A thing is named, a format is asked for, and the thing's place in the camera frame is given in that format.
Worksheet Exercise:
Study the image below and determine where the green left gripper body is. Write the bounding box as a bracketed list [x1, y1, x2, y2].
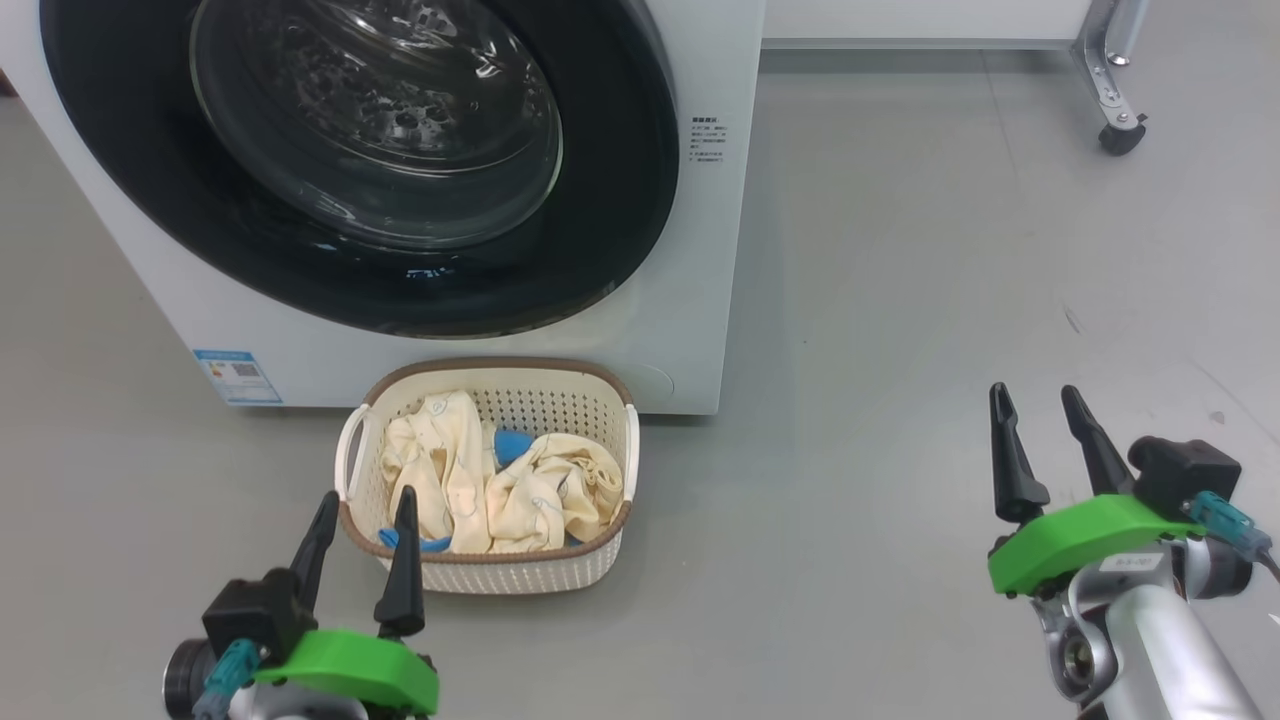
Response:
[252, 628, 441, 716]

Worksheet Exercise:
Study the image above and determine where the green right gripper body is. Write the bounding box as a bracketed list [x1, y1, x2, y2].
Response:
[988, 494, 1209, 598]

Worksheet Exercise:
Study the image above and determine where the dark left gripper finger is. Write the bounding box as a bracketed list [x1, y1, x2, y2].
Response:
[290, 490, 341, 611]
[375, 486, 427, 638]

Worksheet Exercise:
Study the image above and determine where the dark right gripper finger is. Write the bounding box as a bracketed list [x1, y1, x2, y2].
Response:
[989, 382, 1052, 524]
[1061, 385, 1136, 498]

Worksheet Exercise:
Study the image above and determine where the cream garment with blue cuffs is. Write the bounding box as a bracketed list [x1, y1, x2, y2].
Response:
[378, 390, 497, 556]
[485, 428, 623, 553]

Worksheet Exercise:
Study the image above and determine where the black round glass door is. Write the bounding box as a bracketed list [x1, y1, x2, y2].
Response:
[40, 0, 681, 339]

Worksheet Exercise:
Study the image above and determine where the cream perforated laundry basket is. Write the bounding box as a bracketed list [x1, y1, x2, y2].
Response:
[334, 357, 641, 596]

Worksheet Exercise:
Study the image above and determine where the white front-load washing machine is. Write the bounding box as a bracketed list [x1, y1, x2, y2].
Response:
[0, 0, 767, 416]

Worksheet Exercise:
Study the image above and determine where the blue energy label sticker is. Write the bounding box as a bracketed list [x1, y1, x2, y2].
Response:
[193, 349, 283, 406]

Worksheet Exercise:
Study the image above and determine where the black caster wheel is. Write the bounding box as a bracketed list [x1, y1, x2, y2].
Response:
[1099, 115, 1148, 156]

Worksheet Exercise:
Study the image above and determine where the steel perforated drum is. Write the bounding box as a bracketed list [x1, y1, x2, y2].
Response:
[265, 0, 561, 206]

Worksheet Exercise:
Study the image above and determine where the white partition panel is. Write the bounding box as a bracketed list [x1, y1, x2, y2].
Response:
[762, 0, 1096, 51]

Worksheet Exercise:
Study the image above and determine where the teal left camera cable plug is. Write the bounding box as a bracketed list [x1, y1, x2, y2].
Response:
[192, 640, 263, 720]

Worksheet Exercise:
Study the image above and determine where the teal camera cable plug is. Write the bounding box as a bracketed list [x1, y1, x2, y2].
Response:
[1187, 491, 1280, 583]
[192, 640, 263, 720]

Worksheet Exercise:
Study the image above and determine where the teal right camera cable plug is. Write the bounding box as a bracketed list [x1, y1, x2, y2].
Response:
[1187, 491, 1280, 583]

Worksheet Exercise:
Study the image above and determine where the metal partition leg bracket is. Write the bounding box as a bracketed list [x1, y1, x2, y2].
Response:
[1072, 0, 1151, 131]

